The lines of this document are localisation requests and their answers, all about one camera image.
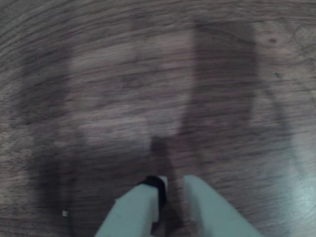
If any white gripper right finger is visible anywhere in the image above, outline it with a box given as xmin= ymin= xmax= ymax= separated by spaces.
xmin=182 ymin=174 xmax=263 ymax=237

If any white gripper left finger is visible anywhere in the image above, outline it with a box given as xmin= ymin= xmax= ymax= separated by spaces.
xmin=94 ymin=175 xmax=169 ymax=237

